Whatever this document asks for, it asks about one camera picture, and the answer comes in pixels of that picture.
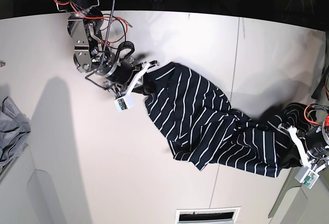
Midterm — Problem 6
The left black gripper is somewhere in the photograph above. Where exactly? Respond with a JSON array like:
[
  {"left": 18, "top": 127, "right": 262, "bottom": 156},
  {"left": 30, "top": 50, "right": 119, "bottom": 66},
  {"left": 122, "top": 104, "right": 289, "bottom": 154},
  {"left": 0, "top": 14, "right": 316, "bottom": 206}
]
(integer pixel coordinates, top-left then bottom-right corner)
[{"left": 305, "top": 128, "right": 328, "bottom": 158}]

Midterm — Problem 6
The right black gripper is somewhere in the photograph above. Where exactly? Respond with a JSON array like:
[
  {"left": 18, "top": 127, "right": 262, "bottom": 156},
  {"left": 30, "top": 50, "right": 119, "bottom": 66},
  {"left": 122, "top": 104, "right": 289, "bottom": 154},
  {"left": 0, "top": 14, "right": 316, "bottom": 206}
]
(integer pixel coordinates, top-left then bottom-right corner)
[{"left": 104, "top": 60, "right": 160, "bottom": 96}]

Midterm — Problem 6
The navy white striped t-shirt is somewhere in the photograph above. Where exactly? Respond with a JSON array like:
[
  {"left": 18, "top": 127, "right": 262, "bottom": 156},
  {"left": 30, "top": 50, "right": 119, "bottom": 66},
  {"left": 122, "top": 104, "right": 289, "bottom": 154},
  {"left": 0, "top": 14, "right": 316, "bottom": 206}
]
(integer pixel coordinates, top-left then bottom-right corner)
[{"left": 145, "top": 63, "right": 310, "bottom": 178}]

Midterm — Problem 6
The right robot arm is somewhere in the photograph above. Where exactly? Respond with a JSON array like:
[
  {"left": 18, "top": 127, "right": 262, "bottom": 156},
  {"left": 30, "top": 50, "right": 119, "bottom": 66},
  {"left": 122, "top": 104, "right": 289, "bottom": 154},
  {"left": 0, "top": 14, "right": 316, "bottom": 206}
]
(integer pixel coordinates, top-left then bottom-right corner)
[{"left": 53, "top": 0, "right": 158, "bottom": 97}]

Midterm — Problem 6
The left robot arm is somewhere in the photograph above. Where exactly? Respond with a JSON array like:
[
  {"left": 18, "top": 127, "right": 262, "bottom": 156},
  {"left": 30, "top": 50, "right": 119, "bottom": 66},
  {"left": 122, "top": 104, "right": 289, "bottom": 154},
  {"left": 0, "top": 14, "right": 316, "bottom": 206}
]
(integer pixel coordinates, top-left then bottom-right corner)
[{"left": 304, "top": 67, "right": 328, "bottom": 158}]

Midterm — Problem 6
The grey-green side panel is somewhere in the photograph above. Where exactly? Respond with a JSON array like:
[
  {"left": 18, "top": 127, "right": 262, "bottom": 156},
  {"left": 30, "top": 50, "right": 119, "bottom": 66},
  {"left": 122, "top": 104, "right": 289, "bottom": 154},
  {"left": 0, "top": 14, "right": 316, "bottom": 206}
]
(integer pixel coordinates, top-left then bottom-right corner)
[{"left": 268, "top": 44, "right": 328, "bottom": 223}]

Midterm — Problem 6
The white vent slot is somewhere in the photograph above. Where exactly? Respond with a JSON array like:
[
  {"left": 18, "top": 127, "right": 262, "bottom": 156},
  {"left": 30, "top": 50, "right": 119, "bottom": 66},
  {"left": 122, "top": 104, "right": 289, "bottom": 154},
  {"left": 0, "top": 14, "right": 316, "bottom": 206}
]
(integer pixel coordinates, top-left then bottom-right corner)
[{"left": 175, "top": 207, "right": 241, "bottom": 224}]

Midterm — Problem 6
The black round stool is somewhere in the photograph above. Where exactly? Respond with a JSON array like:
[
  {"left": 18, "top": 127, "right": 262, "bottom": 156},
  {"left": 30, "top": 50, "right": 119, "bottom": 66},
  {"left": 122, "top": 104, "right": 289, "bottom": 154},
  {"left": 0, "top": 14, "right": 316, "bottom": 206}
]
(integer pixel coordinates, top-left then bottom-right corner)
[{"left": 239, "top": 0, "right": 275, "bottom": 20}]

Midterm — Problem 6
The grey clothes pile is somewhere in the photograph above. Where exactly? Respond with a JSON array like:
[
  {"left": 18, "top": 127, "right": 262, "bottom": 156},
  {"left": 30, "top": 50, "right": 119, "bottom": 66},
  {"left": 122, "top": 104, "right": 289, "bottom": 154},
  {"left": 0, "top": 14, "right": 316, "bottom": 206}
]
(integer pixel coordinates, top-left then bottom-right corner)
[{"left": 1, "top": 97, "right": 31, "bottom": 170}]

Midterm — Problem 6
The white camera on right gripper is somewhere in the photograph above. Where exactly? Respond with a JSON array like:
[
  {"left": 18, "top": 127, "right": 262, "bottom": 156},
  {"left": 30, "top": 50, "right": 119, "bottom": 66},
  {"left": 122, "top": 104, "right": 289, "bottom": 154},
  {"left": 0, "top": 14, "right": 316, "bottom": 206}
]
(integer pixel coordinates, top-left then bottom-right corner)
[{"left": 114, "top": 62, "right": 151, "bottom": 112}]

